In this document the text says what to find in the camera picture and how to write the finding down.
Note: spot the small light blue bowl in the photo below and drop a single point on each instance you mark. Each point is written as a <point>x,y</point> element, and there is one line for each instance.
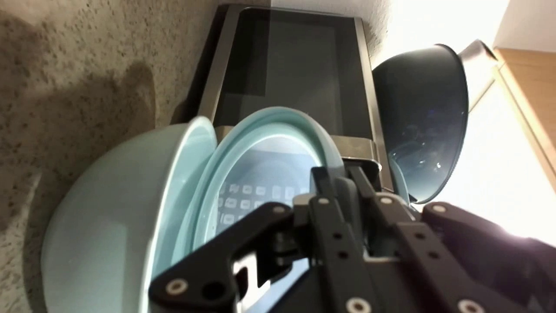
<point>113,231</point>

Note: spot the black and silver microwave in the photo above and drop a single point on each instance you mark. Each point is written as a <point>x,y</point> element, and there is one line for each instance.
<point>309,62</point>

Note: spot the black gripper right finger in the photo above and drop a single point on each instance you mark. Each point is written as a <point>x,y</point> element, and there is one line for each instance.
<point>455,262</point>

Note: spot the clear lid with blue rim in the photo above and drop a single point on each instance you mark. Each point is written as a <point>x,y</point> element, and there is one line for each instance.
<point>268,158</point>

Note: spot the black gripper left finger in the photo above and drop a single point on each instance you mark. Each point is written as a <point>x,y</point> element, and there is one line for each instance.
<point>233,271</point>

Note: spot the large dark blue bowl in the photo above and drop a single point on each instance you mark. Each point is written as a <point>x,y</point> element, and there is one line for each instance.
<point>422,104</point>

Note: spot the wooden upper cabinet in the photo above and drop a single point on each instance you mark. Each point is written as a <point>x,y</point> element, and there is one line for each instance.
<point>528,81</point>

